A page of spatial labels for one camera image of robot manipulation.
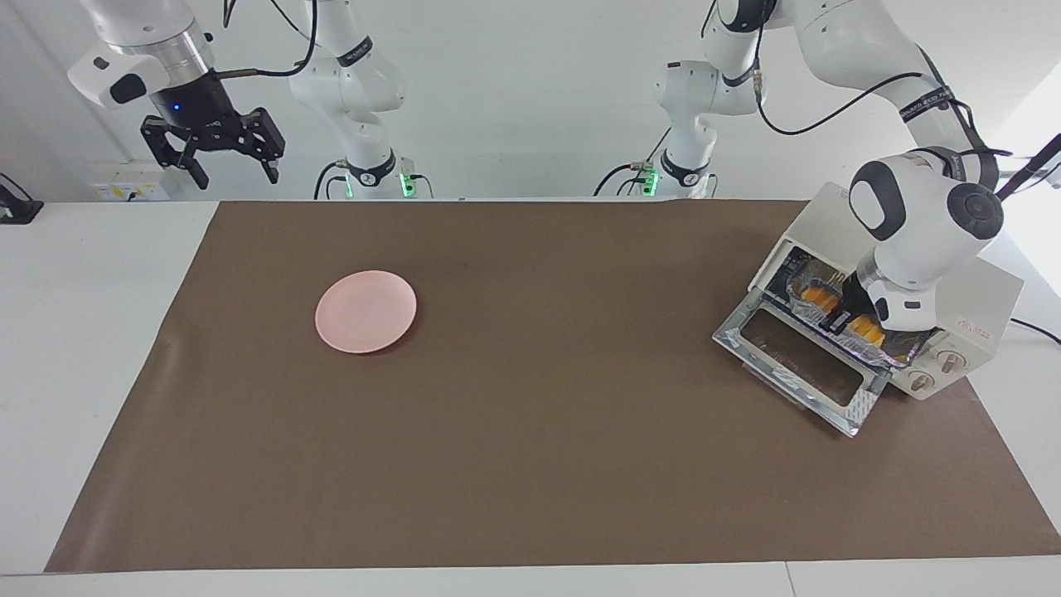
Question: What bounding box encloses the black table clamp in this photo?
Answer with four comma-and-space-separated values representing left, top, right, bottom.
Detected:
0, 172, 44, 225

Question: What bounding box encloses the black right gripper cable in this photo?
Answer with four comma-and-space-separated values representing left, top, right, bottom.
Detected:
211, 0, 320, 80

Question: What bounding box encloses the aluminium foil tray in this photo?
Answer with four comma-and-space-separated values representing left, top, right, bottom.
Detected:
786, 255, 936, 371

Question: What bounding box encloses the black camera stand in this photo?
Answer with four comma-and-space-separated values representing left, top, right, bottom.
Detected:
966, 133, 1061, 226

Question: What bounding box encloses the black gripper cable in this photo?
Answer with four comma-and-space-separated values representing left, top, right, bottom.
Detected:
754, 50, 1012, 158
211, 0, 320, 80

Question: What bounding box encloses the brown table mat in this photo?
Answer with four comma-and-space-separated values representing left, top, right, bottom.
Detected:
46, 199, 1061, 573

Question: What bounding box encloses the glass oven door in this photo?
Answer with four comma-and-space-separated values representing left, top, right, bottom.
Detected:
711, 290, 892, 439

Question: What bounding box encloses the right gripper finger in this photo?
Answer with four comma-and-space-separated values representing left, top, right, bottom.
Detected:
240, 108, 287, 185
139, 116, 210, 190

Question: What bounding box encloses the sliced yellow bread loaf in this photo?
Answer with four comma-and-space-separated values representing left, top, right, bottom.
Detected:
800, 280, 888, 346

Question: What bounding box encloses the white wall socket box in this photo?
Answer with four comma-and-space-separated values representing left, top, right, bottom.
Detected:
90, 162, 171, 202

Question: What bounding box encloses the pink round plate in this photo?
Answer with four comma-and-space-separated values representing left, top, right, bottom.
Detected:
315, 270, 418, 355

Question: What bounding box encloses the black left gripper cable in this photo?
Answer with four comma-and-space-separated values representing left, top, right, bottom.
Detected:
754, 50, 1012, 158

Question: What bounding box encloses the black oven power cord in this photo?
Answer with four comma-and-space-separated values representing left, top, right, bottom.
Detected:
1010, 318, 1061, 346

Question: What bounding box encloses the cream toaster oven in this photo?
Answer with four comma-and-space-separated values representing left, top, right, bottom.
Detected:
749, 181, 1025, 402

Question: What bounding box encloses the black arm base cable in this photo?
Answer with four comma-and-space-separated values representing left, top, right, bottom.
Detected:
593, 124, 672, 197
313, 160, 353, 200

